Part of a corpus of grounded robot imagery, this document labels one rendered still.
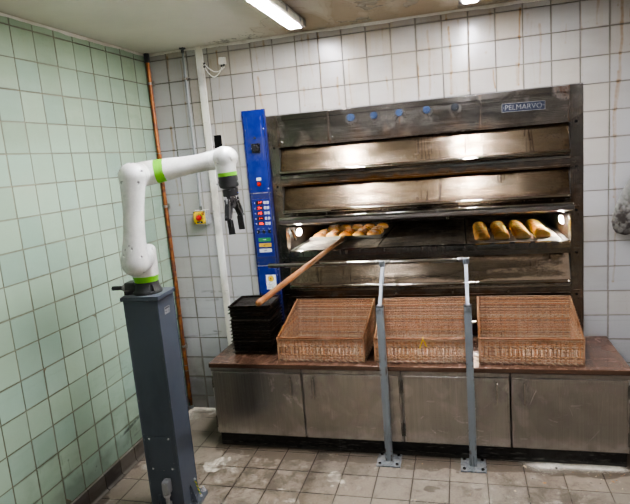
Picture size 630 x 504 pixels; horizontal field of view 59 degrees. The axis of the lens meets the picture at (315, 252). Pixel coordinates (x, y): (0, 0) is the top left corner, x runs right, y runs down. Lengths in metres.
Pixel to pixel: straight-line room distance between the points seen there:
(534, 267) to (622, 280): 0.50
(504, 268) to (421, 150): 0.91
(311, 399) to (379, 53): 2.17
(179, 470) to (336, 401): 0.98
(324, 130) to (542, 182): 1.39
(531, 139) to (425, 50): 0.83
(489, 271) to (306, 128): 1.50
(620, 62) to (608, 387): 1.80
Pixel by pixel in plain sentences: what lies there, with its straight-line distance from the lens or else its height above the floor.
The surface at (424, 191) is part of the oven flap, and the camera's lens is 3.61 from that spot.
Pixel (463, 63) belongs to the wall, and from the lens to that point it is 3.62.
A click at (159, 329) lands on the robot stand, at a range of 2.88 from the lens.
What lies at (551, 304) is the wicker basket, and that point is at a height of 0.80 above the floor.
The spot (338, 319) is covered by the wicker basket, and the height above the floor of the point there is 0.72.
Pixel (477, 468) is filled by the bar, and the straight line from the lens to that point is 3.47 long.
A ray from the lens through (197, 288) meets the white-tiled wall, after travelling 4.14.
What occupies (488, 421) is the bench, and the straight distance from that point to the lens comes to 3.42.
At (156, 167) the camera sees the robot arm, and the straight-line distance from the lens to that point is 2.81.
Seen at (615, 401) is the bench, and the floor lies 0.40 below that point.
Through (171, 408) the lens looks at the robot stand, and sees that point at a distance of 3.01.
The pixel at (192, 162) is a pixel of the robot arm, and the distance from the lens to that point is 2.79.
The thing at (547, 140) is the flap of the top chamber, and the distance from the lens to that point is 3.62.
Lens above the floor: 1.80
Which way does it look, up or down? 10 degrees down
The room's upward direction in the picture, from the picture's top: 5 degrees counter-clockwise
